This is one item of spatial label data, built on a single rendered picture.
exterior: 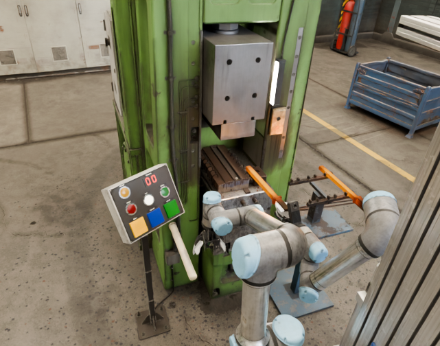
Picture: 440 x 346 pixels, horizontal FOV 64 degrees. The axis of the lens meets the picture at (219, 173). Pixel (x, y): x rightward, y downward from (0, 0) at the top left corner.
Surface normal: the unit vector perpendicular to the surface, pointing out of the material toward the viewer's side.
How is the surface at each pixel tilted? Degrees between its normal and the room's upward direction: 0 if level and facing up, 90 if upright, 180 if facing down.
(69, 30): 90
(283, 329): 8
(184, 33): 90
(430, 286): 90
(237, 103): 90
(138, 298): 0
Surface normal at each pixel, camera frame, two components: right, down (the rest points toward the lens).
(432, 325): -0.98, 0.07
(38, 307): 0.04, -0.83
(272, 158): 0.36, 0.53
